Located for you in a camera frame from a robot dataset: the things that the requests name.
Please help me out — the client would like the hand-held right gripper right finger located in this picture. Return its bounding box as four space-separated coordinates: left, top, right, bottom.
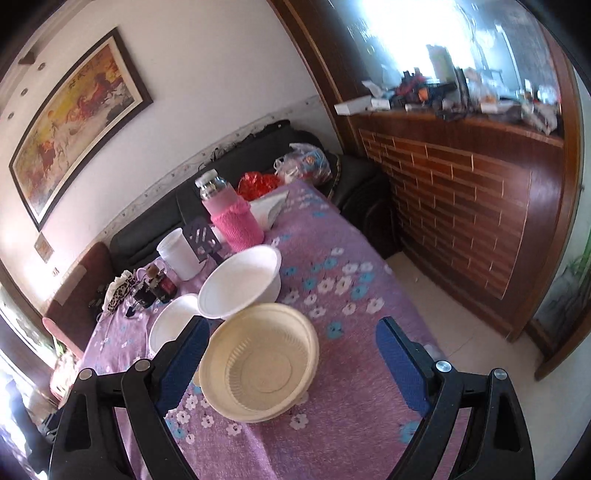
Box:
376 316 536 480

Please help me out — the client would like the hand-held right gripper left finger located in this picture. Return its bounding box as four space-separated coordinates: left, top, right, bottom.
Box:
48 316 211 480

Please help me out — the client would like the white foam bowl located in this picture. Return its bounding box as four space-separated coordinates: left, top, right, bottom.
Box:
148 293 201 361
198 244 282 320

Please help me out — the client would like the dark bottle with brown cap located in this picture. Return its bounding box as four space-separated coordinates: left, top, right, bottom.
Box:
143 265 178 303

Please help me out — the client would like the purple floral tablecloth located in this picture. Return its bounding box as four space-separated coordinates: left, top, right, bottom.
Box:
51 178 467 480

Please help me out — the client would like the leopard print cloth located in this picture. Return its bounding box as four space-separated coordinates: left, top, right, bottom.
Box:
102 272 139 315

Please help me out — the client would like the white plastic jar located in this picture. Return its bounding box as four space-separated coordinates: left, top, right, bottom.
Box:
157 227 201 281

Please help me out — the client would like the black phone stand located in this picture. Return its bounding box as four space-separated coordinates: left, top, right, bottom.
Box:
184 217 227 265

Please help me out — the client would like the brown armchair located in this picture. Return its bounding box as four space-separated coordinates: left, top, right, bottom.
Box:
44 242 116 356

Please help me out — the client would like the pink bottle with knitted sleeve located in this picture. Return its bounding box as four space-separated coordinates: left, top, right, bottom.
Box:
195 169 265 252

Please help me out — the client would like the black sofa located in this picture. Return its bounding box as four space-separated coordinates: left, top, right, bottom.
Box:
108 120 393 278

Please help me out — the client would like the wooden brick-pattern cabinet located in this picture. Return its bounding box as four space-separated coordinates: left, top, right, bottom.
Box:
272 0 578 379

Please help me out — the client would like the red shiny bag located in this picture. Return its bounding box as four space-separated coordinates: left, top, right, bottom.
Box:
238 172 282 201

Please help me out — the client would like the clear plastic bag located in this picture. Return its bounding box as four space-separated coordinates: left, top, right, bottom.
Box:
274 143 333 185

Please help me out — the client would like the flat white box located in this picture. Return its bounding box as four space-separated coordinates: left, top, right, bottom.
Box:
335 97 391 116

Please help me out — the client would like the clutter of small counter things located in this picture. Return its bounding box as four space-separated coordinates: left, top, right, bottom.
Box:
362 41 561 134

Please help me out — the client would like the small wall plate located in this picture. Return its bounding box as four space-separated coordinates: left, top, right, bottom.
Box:
34 233 55 264

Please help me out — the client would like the framed wall painting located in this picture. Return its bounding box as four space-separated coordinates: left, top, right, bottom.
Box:
9 28 153 232

